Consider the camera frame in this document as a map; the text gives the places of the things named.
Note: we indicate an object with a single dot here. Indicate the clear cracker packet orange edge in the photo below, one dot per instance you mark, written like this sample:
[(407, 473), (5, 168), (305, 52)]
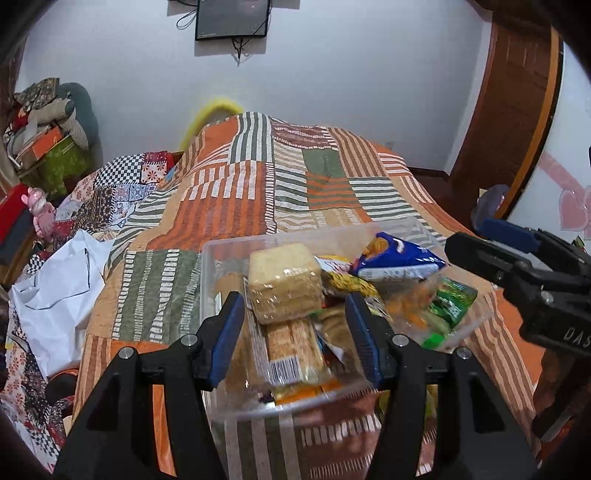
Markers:
[(291, 350)]

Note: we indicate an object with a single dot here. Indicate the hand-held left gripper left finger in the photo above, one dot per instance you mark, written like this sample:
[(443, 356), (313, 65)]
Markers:
[(226, 339)]

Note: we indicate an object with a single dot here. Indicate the blue snack packet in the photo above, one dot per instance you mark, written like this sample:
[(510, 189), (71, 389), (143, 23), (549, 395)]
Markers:
[(397, 256)]

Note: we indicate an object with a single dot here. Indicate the clear plastic container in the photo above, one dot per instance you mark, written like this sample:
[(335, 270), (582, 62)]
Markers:
[(217, 258)]

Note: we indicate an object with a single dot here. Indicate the pink toy figure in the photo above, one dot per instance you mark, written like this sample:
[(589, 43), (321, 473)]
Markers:
[(41, 212)]

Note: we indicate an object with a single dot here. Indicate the brown wooden door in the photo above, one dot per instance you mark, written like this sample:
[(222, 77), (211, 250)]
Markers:
[(508, 106)]

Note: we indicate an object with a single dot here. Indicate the grey rounded object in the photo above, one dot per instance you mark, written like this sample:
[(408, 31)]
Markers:
[(489, 203)]

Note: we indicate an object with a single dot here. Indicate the red box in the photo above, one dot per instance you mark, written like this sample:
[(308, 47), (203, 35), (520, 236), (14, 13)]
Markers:
[(14, 210)]

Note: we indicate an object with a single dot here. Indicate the green patterned box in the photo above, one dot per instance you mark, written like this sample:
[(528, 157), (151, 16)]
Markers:
[(60, 168)]

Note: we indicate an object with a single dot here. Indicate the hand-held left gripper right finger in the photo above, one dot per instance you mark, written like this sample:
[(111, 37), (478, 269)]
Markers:
[(362, 339)]

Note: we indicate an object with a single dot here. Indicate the white plastic bag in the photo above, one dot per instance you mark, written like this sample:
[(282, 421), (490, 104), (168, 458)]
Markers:
[(55, 295)]

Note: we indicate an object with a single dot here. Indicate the yellow curved object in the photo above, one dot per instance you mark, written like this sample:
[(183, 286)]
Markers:
[(210, 110)]

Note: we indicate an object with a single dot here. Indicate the orange cardboard box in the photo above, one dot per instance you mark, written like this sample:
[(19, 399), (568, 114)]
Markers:
[(41, 143)]

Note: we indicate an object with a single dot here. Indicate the black wall monitor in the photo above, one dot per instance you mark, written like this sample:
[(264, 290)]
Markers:
[(233, 18)]

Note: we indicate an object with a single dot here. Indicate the clear packet with green edge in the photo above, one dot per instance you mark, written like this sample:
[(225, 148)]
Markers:
[(450, 302)]

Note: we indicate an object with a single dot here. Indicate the dark patterned cloth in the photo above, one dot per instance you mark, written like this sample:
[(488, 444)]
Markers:
[(37, 94)]

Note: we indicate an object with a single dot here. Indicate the pale square rice cake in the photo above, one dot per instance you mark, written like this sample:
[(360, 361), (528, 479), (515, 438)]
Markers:
[(284, 281)]

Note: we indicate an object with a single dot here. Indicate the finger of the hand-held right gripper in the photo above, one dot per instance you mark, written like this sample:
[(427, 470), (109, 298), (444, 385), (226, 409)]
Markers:
[(485, 258), (508, 233)]

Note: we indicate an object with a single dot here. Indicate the pink heart stickers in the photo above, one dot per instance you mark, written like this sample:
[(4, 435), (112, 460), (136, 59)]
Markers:
[(575, 210)]

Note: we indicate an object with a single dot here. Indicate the checkered patchwork quilt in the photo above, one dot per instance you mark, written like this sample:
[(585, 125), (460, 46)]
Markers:
[(124, 180)]

